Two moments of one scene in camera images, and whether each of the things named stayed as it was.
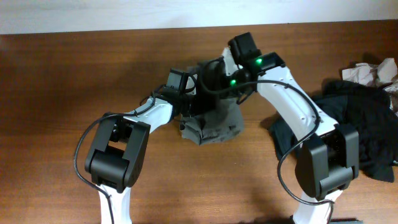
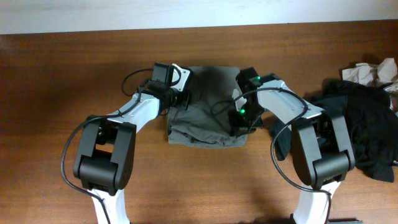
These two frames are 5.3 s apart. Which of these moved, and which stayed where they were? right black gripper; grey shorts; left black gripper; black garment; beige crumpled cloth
Moved: grey shorts; right black gripper; left black gripper
Stayed: beige crumpled cloth; black garment
